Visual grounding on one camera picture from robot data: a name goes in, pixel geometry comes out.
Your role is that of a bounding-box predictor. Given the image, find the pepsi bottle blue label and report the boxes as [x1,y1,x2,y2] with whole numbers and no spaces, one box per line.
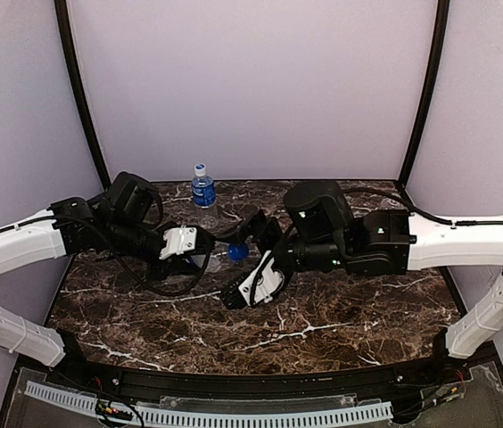
[188,249,235,274]

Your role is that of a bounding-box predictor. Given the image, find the small water bottle blue label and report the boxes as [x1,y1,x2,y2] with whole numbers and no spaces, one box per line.
[191,163,219,229]

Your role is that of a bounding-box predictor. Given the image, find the blue pepsi bottle cap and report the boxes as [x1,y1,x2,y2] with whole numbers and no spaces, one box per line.
[227,243,249,262]

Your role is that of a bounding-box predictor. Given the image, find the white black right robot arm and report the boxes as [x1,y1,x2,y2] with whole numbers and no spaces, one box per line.
[220,180,503,361]

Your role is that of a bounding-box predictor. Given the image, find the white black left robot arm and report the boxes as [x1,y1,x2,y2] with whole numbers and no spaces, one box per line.
[0,172,215,367]

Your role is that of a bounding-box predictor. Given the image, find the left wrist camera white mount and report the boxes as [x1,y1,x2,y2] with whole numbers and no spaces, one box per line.
[159,226,197,260]

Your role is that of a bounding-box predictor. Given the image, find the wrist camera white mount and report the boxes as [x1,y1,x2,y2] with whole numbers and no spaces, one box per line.
[220,251,285,309]
[159,226,197,260]

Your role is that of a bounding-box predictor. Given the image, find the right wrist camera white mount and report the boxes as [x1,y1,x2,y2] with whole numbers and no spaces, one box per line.
[220,251,285,309]

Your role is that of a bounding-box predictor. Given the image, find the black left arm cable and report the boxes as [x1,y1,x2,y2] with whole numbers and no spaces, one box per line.
[50,195,210,298]

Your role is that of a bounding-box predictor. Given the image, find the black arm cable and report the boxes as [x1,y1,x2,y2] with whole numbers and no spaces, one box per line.
[50,195,210,298]
[344,189,503,224]

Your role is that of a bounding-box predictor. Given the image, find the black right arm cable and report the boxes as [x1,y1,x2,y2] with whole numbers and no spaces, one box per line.
[344,189,503,224]

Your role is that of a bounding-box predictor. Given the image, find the black front table rail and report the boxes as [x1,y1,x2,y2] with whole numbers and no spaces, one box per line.
[48,358,461,402]

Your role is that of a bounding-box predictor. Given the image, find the black right table edge rail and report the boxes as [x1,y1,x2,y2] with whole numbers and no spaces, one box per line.
[438,267,467,316]

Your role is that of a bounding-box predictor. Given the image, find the black right rear frame post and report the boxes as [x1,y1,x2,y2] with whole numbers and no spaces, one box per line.
[398,0,450,188]

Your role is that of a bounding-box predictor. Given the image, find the black frame post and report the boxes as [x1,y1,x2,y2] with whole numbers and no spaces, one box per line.
[54,0,111,190]
[398,0,450,188]

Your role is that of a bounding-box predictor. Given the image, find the white slotted cable duct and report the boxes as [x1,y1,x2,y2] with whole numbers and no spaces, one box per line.
[23,381,393,427]

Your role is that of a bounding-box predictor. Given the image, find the black left rear frame post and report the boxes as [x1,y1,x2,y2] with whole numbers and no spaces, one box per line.
[54,0,111,190]

